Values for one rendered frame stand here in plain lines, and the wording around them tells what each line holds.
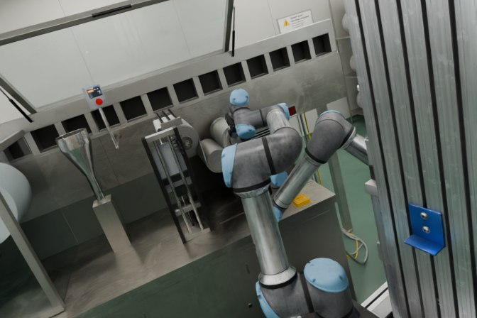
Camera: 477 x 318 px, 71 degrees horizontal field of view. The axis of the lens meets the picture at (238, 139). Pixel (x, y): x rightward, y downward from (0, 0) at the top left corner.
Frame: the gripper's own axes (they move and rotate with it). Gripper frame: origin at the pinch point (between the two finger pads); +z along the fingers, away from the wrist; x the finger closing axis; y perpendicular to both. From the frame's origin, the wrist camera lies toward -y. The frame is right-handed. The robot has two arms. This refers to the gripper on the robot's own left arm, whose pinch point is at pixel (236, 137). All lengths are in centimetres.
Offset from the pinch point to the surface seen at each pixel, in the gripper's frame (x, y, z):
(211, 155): 14.0, -1.4, 6.9
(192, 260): 41, -44, 5
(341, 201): -78, -41, 103
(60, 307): 96, -39, 8
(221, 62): -13, 50, 7
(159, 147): 36.7, 4.2, -11.0
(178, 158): 30.5, -1.9, -6.0
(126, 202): 65, 5, 44
